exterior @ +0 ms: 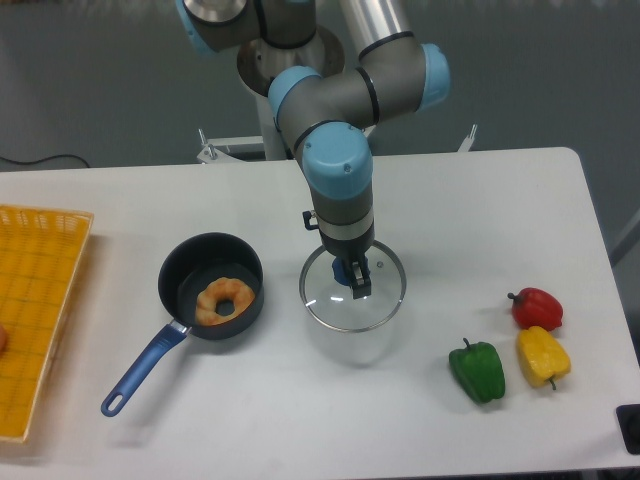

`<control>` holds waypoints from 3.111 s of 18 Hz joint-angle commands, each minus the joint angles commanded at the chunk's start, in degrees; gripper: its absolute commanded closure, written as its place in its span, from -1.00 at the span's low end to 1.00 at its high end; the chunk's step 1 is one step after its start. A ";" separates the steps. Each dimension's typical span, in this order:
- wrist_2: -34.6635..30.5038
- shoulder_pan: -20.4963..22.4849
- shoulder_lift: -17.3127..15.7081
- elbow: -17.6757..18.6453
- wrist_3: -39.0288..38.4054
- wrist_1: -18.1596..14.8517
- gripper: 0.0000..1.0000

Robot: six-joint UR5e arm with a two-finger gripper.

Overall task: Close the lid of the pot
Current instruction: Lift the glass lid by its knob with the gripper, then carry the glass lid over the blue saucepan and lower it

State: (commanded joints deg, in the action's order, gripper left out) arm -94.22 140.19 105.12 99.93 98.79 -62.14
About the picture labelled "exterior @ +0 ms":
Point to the dark blue saucepan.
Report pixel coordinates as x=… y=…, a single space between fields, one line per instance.
x=187 y=271

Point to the yellow plastic basket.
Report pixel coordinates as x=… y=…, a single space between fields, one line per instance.
x=41 y=252

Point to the yellow bell pepper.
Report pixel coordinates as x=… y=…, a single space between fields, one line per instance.
x=542 y=359

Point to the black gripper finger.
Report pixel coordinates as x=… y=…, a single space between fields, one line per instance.
x=359 y=278

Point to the black device table corner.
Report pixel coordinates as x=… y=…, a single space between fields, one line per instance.
x=628 y=417

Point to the green bell pepper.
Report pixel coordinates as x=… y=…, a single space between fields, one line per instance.
x=478 y=369

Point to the glass pot lid blue knob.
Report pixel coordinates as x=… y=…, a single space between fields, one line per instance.
x=330 y=301

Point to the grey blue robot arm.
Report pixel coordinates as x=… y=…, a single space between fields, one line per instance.
x=335 y=158

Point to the toy donut bread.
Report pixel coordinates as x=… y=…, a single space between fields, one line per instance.
x=222 y=301

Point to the red bell pepper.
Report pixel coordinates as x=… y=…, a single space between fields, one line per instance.
x=535 y=307

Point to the white table bracket right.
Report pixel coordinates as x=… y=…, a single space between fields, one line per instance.
x=468 y=142

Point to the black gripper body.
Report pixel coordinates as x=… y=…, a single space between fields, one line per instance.
x=347 y=242

